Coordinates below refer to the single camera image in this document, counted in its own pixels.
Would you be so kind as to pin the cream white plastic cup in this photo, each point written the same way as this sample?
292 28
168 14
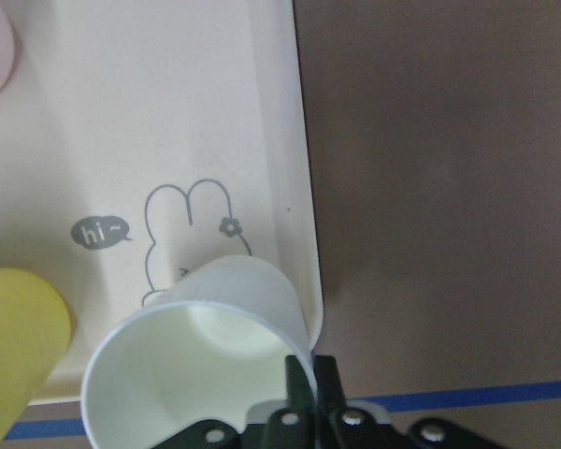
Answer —
211 346

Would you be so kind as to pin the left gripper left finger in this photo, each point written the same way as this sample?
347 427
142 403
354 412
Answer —
299 394

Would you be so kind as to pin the yellow plastic cup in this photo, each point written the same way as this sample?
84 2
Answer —
35 331

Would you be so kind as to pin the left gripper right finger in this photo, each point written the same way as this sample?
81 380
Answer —
330 395

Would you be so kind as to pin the cream plastic tray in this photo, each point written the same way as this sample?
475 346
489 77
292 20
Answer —
141 139

